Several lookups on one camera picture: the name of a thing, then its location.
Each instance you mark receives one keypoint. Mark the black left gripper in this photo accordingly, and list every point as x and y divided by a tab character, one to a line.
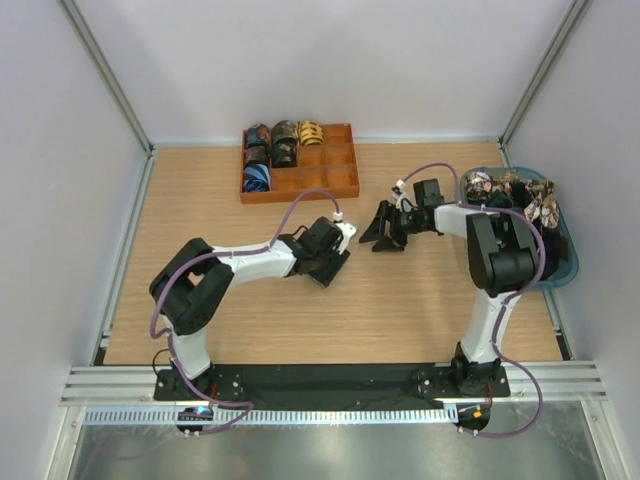
337	260

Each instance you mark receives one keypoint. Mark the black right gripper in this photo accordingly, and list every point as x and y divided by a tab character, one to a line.
375	231

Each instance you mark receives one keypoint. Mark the grey floral tie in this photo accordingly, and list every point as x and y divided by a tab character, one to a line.
318	281

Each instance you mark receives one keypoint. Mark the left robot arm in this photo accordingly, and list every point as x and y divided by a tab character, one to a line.
189	290

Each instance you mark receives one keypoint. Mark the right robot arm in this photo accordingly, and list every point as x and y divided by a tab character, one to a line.
505	258

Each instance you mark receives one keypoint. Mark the orange compartment tray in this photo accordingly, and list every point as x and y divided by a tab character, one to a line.
331	167

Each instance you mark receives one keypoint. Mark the blue striped rolled tie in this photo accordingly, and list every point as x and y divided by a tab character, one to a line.
256	178

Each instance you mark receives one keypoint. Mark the dark camouflage rolled tie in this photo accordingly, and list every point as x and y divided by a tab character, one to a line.
284	155

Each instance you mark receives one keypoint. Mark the dark brown rolled tie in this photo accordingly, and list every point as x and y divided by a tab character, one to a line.
258	154

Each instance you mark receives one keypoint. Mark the yellow black rolled tie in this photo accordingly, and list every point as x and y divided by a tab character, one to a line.
310	133

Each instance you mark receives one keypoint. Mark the brown blue rolled tie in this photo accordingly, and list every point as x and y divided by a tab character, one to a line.
285	131

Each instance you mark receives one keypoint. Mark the dark green tie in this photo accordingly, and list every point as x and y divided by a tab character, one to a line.
499	199

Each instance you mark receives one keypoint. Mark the navy orange rolled tie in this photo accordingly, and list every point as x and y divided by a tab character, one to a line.
258	135

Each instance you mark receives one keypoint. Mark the brown blue floral tie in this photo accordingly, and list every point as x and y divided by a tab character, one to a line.
537	200

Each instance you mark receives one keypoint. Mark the teal plastic bin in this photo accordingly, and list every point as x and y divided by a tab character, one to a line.
562	263

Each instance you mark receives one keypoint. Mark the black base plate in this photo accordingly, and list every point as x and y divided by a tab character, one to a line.
347	387

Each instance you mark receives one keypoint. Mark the white slotted cable duct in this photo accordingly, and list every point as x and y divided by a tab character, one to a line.
197	417

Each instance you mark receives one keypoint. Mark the aluminium frame rail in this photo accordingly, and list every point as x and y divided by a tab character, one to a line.
134	385

